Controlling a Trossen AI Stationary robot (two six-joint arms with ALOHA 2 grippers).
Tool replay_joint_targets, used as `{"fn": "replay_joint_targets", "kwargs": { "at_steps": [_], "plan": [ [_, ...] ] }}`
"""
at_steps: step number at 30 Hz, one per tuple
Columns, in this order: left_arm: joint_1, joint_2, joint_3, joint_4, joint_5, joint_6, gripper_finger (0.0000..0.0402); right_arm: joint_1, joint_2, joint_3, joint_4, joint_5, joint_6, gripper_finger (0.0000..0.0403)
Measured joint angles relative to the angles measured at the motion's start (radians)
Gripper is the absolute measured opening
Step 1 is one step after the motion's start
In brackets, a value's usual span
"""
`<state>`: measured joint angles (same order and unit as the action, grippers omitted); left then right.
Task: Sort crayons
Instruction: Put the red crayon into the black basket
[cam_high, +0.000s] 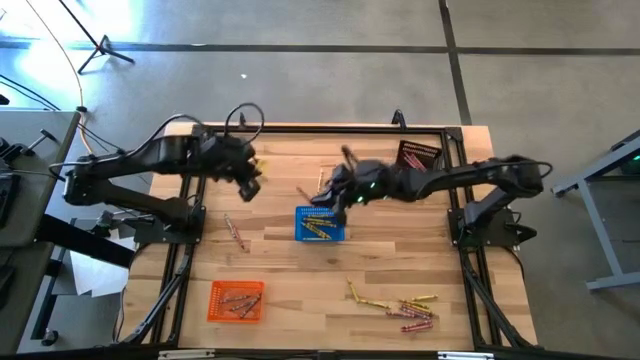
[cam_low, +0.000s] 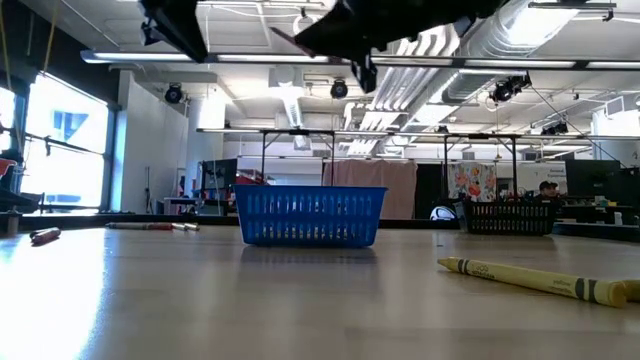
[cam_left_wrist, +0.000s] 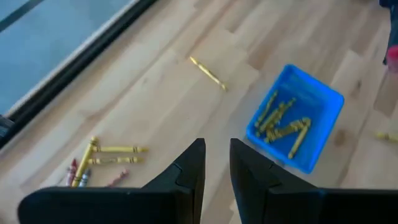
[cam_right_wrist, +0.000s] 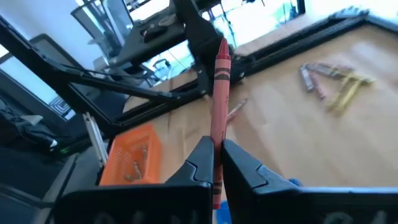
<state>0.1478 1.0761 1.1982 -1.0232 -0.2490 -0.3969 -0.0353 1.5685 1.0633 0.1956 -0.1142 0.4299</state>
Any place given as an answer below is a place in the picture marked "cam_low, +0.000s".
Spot silver ventilation duct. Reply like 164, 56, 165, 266
440, 0, 581, 105

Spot white desk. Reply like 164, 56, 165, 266
157, 196, 236, 217

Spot floral curtain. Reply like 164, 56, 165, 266
447, 162, 498, 201

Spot black plastic basket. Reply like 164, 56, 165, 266
462, 197, 559, 236

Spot bright window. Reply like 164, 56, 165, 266
0, 72, 110, 211

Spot blue and white round object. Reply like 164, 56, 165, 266
429, 205, 458, 222

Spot white ceiling pipes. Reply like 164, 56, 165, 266
344, 17, 462, 157

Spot white coiled cable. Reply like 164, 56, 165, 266
292, 7, 321, 39

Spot black aluminium table frame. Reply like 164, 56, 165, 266
17, 212, 640, 242

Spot black overhead light bar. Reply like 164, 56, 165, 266
79, 48, 640, 71

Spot large black monitor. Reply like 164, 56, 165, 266
565, 159, 622, 199

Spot yellow cable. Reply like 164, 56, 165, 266
0, 0, 12, 94
42, 0, 56, 74

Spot blue plastic basket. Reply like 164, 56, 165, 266
233, 184, 389, 249

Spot black ceiling spotlight row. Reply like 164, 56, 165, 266
539, 121, 570, 137

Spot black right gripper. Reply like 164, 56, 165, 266
294, 0, 504, 95

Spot person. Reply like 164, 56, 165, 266
537, 180, 560, 202

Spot pink curtain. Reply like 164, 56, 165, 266
322, 158, 419, 220

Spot black ceiling spotlight cluster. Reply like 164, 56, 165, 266
488, 73, 533, 104

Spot black metal frame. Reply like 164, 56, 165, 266
441, 132, 519, 200
258, 128, 337, 188

